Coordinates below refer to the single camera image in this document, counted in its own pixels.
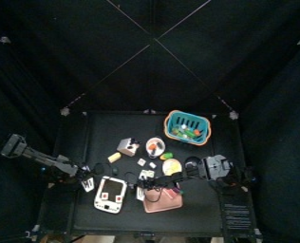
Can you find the white toy stove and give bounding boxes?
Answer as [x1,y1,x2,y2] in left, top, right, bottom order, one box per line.
[93,176,129,215]

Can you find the white double block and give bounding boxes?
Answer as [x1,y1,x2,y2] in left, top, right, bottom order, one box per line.
[140,169,157,179]

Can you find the yellow toy cheese block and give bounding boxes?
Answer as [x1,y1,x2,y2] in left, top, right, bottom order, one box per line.
[108,152,123,163]

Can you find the pink plastic cutting board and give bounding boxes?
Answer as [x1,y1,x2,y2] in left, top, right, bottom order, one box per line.
[141,186,185,214]

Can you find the white toy pot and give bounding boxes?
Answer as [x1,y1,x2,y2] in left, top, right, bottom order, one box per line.
[145,137,167,159]

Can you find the black round lid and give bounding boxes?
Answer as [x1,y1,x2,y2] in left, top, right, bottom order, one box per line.
[185,156,203,174]

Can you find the long green toy vegetable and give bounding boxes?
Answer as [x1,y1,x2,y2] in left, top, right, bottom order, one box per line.
[183,128,197,139]

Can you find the teal basket with orange rim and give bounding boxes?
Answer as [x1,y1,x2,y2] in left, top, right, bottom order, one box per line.
[163,109,213,147]

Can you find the black label with white text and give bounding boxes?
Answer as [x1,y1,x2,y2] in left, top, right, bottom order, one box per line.
[223,203,252,234]

